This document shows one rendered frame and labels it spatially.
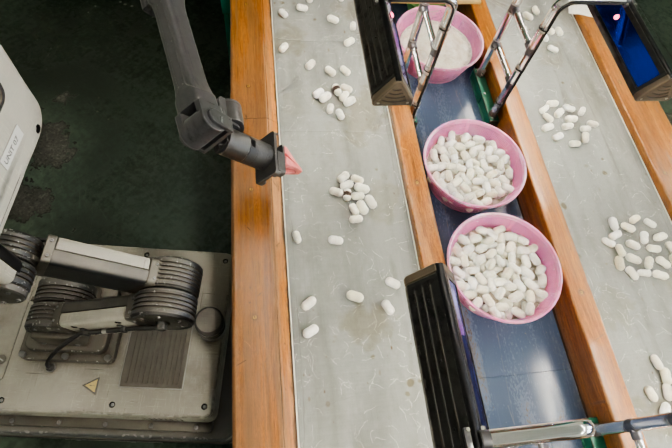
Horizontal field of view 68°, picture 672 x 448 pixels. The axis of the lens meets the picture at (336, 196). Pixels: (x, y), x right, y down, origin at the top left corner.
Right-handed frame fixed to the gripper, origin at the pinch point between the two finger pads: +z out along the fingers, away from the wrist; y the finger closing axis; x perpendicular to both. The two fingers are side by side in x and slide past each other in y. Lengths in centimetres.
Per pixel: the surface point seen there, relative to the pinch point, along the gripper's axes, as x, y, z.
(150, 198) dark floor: 99, 42, 15
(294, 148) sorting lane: 8.6, 13.8, 8.0
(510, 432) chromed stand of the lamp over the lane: -35, -56, -1
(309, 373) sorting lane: 8.7, -40.7, 7.1
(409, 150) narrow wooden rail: -11.8, 10.4, 28.5
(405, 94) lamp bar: -29.4, 2.7, 1.3
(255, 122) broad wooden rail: 12.8, 20.4, -0.8
